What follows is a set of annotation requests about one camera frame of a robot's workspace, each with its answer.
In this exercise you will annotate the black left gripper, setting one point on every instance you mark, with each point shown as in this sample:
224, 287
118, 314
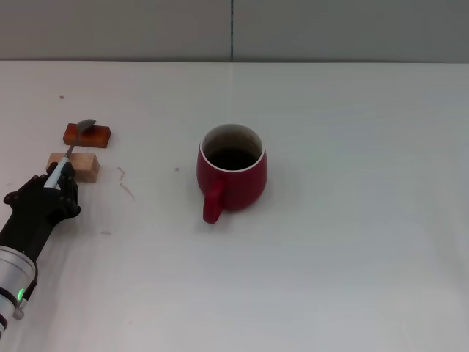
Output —
33, 220

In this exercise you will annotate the red ceramic cup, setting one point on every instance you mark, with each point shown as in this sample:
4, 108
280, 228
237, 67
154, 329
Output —
238, 187

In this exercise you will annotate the light wooden block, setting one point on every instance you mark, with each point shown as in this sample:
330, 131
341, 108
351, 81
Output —
86, 166

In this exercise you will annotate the red-brown wooden block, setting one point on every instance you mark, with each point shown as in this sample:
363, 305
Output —
95, 136

